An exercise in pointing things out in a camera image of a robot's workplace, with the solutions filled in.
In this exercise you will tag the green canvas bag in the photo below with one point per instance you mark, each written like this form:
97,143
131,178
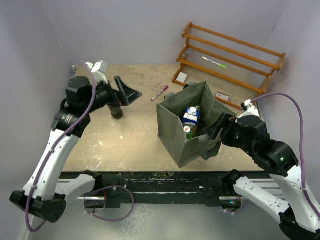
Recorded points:
170,128

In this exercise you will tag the green bottle white cap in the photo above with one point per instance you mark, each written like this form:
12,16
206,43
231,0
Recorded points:
188,132

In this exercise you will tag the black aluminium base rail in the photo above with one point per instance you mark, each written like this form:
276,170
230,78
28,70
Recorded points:
166,188

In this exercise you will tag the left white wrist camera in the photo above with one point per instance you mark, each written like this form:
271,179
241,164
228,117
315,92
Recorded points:
98,70

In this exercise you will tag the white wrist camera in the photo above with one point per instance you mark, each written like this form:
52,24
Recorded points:
248,109
98,70

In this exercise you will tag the glass cola bottle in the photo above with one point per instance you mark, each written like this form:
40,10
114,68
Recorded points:
116,110

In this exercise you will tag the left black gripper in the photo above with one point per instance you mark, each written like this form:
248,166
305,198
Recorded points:
128,95

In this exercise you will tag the blue white beverage carton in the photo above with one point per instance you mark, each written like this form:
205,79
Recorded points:
191,117

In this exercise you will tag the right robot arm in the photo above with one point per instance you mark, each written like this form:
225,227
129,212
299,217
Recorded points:
296,214

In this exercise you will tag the green marker pen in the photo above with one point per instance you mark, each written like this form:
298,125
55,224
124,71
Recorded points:
213,62

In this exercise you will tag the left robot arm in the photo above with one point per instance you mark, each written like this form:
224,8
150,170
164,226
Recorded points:
41,197

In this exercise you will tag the small red white packet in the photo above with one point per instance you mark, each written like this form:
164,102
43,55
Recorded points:
222,96

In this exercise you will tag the wooden shelf rack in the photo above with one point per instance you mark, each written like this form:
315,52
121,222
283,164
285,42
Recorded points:
228,55

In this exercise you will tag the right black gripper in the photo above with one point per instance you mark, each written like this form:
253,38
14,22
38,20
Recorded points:
226,120

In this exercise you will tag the white card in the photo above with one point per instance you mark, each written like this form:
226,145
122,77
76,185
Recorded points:
181,77

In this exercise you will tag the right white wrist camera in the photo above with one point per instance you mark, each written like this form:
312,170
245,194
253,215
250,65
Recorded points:
248,109

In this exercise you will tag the purple marker pen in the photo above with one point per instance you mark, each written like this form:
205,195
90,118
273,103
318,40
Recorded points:
159,93

